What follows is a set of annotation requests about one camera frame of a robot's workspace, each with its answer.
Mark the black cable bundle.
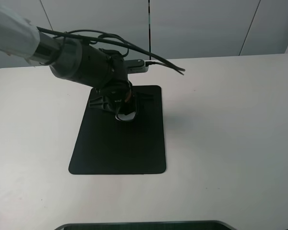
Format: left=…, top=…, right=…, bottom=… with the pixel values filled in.
left=36, top=26, right=186, bottom=76

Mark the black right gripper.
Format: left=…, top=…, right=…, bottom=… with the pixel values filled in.
left=88, top=49, right=154, bottom=121

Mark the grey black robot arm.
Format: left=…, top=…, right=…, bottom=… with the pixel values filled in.
left=0, top=4, right=148, bottom=122

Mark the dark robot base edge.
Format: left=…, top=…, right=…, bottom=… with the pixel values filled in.
left=56, top=220, right=235, bottom=230

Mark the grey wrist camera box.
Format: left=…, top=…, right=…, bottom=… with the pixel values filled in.
left=124, top=59, right=148, bottom=74

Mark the white computer mouse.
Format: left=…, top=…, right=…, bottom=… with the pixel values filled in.
left=115, top=112, right=136, bottom=122

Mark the black mouse pad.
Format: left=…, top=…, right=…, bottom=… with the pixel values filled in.
left=68, top=85, right=167, bottom=175

